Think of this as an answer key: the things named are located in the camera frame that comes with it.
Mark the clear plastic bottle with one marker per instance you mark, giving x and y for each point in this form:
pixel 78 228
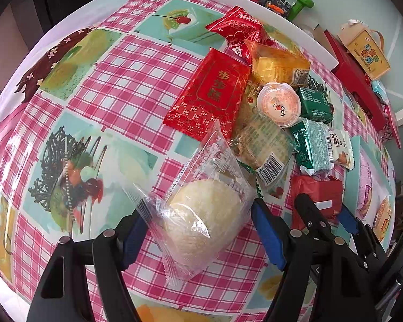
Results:
pixel 309 28

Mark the red box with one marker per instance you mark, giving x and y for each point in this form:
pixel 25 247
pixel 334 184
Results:
pixel 352 73

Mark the yellow house-shaped box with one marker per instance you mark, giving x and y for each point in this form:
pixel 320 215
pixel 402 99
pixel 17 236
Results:
pixel 367 52

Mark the light blue wrapper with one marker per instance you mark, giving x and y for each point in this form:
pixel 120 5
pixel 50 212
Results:
pixel 377 89

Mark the dark green packet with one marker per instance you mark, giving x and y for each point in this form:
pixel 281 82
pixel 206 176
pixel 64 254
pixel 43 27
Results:
pixel 314 105

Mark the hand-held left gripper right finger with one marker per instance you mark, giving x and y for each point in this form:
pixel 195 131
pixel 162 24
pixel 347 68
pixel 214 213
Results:
pixel 268 234

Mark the green and white packet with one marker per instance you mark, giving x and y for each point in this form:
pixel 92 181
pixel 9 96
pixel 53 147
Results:
pixel 314 147

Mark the green dumbbell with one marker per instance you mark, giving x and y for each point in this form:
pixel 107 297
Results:
pixel 302 5

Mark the clear-wrapped white pastry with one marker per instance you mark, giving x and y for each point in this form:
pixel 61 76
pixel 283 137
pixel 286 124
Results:
pixel 201 208

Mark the thin red card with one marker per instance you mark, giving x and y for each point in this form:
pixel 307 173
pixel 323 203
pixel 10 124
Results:
pixel 391 124

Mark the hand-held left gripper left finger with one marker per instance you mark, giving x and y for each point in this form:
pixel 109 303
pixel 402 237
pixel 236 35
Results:
pixel 134 238

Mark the small white packet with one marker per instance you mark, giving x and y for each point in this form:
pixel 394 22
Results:
pixel 341 149

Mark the small red packet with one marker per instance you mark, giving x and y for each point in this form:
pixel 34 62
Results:
pixel 317 194

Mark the orange cracker packet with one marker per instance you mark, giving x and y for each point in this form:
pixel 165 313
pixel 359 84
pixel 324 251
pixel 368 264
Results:
pixel 278 65

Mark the clear-wrapped brown pastry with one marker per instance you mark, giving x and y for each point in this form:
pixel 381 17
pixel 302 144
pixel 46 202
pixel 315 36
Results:
pixel 262 141

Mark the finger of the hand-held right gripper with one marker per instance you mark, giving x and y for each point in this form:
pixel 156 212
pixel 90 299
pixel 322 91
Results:
pixel 307 208
pixel 347 218

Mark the red gold-patterned packet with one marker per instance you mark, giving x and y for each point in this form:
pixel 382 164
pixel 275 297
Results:
pixel 208 90

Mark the orange jelly cup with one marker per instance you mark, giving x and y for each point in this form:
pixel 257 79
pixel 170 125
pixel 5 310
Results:
pixel 278 104

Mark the red snack packet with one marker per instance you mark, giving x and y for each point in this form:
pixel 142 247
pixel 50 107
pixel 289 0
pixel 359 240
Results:
pixel 238 28

